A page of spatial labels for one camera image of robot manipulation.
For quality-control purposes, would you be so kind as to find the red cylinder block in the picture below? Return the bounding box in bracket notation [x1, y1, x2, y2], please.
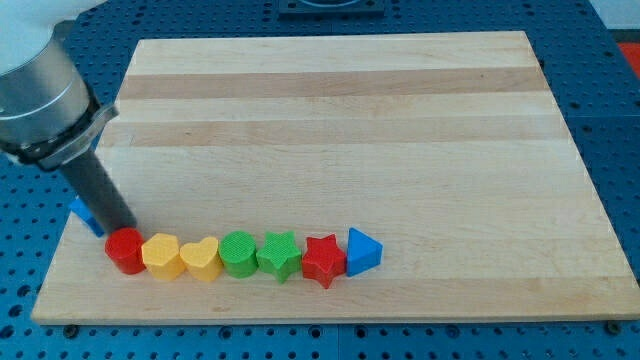
[104, 227, 146, 275]

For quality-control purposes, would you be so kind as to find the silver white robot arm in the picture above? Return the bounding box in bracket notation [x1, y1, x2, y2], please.
[1, 0, 118, 171]

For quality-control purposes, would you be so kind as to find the yellow hexagon block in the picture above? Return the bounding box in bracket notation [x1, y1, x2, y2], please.
[141, 233, 185, 281]

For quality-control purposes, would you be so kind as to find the red star block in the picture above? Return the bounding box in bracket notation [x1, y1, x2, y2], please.
[301, 234, 347, 289]

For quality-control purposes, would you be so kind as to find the blue triangle block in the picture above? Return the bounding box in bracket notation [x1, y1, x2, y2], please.
[346, 227, 383, 277]

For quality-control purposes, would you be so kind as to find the green star block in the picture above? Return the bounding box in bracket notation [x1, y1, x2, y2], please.
[256, 231, 302, 284]

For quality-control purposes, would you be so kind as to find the green cylinder block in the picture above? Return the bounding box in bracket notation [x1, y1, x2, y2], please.
[219, 231, 258, 278]

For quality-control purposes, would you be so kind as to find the light wooden board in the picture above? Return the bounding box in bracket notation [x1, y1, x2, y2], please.
[32, 31, 639, 325]

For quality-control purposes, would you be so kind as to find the yellow heart block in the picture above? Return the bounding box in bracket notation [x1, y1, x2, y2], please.
[180, 237, 224, 282]

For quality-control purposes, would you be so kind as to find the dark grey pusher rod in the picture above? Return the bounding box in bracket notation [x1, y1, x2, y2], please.
[60, 149, 137, 234]

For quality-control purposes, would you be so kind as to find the blue cube block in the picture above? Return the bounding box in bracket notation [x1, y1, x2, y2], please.
[69, 197, 105, 238]

